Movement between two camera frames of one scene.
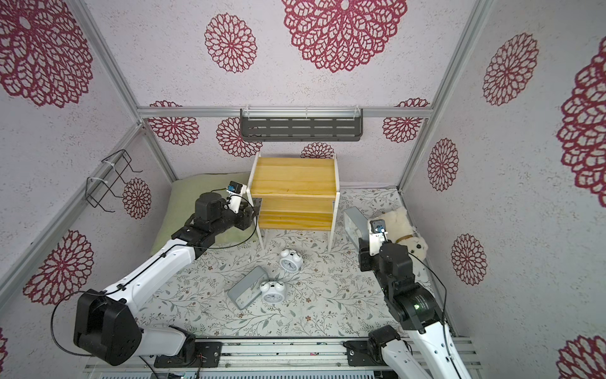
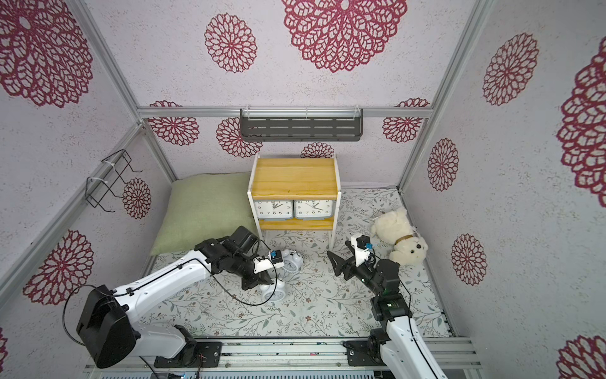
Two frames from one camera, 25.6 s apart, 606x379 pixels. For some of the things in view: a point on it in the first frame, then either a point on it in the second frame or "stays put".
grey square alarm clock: [356, 226] -> [314, 210]
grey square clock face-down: [248, 289] -> [276, 210]
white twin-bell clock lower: [273, 292] stays put
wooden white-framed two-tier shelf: [298, 193] stays put
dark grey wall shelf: [318, 124] stays put
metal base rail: [286, 354] stays put
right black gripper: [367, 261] -> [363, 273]
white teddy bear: [399, 230] stays put
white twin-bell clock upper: [290, 260] stays put
